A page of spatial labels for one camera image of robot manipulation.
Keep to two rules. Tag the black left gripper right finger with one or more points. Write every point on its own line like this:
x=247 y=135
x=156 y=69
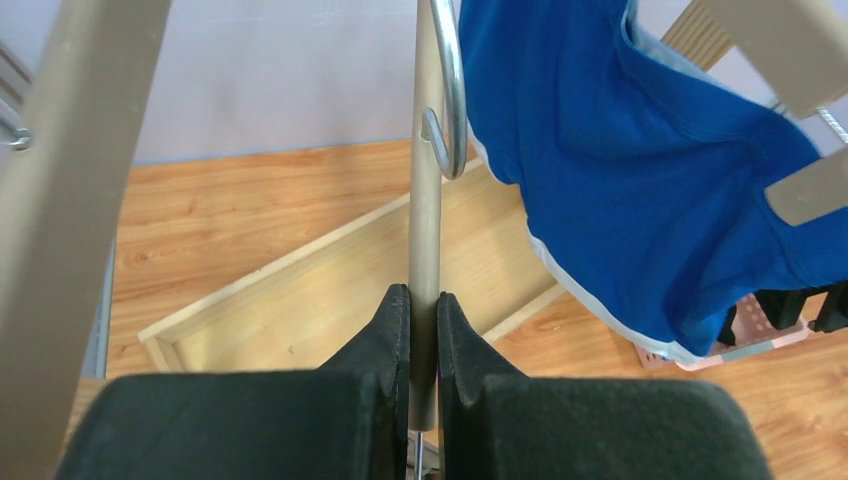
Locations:
x=498 y=423

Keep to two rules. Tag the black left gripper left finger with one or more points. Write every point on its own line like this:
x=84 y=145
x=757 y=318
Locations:
x=346 y=419

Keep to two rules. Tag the beige hanger with black underwear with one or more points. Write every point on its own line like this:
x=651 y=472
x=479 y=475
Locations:
x=439 y=153

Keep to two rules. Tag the black underwear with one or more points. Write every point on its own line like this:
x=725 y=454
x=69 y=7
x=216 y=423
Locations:
x=779 y=310

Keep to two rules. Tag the beige clip hanger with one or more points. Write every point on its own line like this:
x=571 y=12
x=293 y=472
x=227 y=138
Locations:
x=61 y=196

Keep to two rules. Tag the blue underwear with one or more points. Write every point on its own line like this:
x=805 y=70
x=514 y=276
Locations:
x=643 y=179

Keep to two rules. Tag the empty beige hanger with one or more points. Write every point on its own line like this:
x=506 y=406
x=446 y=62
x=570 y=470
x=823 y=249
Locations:
x=16 y=80

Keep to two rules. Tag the beige hanger with blue underwear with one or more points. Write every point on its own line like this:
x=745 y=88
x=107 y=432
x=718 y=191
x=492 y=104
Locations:
x=800 y=49

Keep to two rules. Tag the wooden clothes rack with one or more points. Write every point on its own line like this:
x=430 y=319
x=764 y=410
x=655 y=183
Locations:
x=299 y=310

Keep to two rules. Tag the pink plastic basket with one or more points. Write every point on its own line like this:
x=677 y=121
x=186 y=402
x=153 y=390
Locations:
x=720 y=354

